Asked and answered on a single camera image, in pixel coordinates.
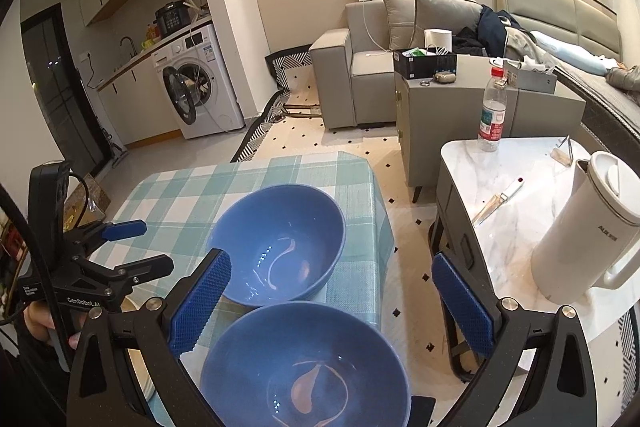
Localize stick floor mop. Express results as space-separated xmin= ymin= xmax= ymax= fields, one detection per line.
xmin=97 ymin=127 xmax=130 ymax=168

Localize black box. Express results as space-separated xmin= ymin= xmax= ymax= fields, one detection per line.
xmin=393 ymin=48 xmax=458 ymax=79

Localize white tissue roll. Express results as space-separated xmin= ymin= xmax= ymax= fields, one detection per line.
xmin=424 ymin=28 xmax=452 ymax=56

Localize black cable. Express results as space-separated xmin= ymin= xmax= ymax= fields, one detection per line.
xmin=0 ymin=174 xmax=91 ymax=358

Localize light blue pillow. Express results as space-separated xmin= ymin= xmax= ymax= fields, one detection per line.
xmin=532 ymin=31 xmax=621 ymax=75

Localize marble side table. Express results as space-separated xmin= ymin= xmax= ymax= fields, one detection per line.
xmin=427 ymin=137 xmax=640 ymax=383

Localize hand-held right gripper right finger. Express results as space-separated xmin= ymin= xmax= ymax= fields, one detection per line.
xmin=431 ymin=251 xmax=598 ymax=427

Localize white lower kitchen cabinets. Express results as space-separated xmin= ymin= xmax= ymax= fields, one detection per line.
xmin=95 ymin=52 xmax=183 ymax=148

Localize white washing machine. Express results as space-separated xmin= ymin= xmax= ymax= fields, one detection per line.
xmin=152 ymin=23 xmax=246 ymax=140

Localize cardboard box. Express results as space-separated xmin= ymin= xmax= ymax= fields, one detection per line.
xmin=64 ymin=187 xmax=103 ymax=228

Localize grey tissue box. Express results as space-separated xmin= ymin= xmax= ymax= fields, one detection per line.
xmin=501 ymin=59 xmax=558 ymax=94

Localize person's left forearm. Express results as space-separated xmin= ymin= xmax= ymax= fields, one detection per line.
xmin=0 ymin=327 xmax=76 ymax=427

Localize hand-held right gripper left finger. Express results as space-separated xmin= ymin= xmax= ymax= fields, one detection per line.
xmin=66 ymin=248 xmax=232 ymax=427

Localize white handled knife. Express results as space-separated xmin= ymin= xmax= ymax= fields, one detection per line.
xmin=471 ymin=179 xmax=526 ymax=226

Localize person's left hand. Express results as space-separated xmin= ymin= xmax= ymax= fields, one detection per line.
xmin=22 ymin=302 xmax=83 ymax=350

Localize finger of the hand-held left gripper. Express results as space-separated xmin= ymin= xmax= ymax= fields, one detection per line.
xmin=65 ymin=219 xmax=147 ymax=258
xmin=80 ymin=255 xmax=174 ymax=303

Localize blue bowl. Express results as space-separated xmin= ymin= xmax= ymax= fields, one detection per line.
xmin=205 ymin=184 xmax=347 ymax=307
xmin=200 ymin=301 xmax=412 ymax=427

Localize bed with padded headboard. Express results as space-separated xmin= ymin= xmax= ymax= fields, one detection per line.
xmin=492 ymin=0 xmax=640 ymax=148

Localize black pressure cooker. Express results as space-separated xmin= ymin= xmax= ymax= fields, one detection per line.
xmin=155 ymin=1 xmax=193 ymax=38

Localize dark grey cushion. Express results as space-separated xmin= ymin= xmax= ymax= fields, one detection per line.
xmin=407 ymin=0 xmax=483 ymax=52

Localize grey storage cabinet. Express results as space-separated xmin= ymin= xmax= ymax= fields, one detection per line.
xmin=394 ymin=55 xmax=521 ymax=188
xmin=512 ymin=82 xmax=587 ymax=140

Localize shiny patterned bag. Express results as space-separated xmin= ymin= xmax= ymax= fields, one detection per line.
xmin=82 ymin=173 xmax=112 ymax=214

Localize white electric kettle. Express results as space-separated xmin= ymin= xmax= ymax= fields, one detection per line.
xmin=530 ymin=151 xmax=640 ymax=305

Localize dark glass door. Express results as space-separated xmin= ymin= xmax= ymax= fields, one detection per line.
xmin=20 ymin=3 xmax=113 ymax=178

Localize clear water bottle red label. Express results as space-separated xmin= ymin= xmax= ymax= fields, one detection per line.
xmin=477 ymin=67 xmax=508 ymax=152

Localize light grey cushion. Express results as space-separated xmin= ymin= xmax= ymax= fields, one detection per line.
xmin=378 ymin=0 xmax=418 ymax=52

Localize dark blue jacket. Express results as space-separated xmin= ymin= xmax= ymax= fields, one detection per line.
xmin=452 ymin=4 xmax=521 ymax=58

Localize small clear stand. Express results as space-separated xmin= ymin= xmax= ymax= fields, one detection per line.
xmin=550 ymin=136 xmax=576 ymax=165

